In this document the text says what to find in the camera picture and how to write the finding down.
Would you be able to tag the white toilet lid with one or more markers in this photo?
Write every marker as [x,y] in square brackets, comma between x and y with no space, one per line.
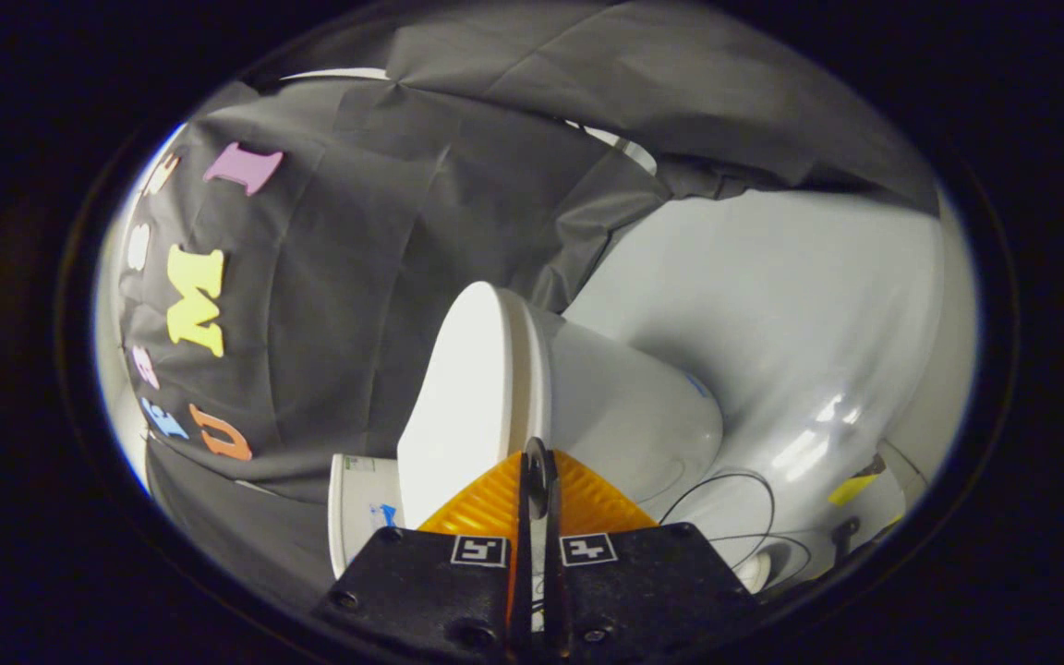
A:
[467,397]

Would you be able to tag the black lid pull tab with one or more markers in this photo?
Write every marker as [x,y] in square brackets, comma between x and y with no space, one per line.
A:
[528,462]

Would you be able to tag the yellow tape strip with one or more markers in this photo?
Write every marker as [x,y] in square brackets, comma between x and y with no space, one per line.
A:
[851,489]

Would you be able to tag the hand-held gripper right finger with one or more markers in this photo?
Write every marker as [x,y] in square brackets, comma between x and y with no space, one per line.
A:
[652,591]

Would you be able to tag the white toilet with tank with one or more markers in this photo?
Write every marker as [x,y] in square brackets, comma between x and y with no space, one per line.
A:
[624,416]

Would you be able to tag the black backdrop cloth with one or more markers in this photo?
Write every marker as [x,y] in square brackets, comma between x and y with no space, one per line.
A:
[356,277]

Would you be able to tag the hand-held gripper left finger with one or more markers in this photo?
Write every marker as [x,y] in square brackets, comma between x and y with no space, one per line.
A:
[421,591]

